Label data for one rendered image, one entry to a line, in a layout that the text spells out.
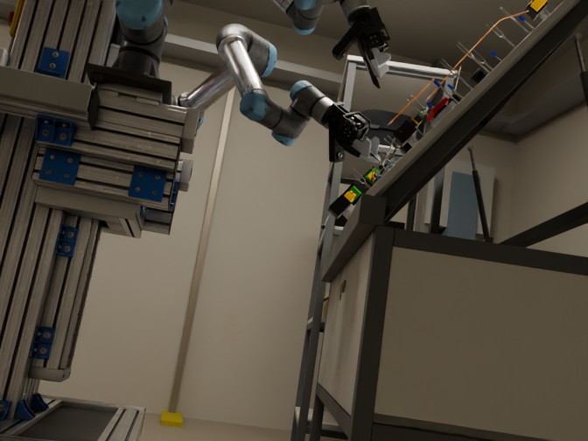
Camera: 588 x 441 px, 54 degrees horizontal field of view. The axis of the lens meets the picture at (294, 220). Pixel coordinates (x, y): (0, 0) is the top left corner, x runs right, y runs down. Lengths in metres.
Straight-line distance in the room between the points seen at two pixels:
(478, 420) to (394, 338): 0.23
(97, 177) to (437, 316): 0.95
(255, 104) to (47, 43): 0.67
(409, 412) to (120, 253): 2.86
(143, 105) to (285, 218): 2.42
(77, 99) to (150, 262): 2.39
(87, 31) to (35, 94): 0.46
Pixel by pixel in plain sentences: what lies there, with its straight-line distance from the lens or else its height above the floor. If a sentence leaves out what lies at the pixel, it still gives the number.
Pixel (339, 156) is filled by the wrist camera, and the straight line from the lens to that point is 1.71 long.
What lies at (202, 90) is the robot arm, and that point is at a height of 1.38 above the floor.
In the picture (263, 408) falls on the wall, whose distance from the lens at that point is 3.88.
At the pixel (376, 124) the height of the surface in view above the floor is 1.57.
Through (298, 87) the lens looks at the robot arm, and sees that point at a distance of 1.76.
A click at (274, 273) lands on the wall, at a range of 3.87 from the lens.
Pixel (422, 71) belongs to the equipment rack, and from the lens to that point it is 2.79.
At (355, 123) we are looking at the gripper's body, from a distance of 1.64.
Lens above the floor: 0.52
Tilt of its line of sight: 12 degrees up
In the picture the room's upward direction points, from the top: 9 degrees clockwise
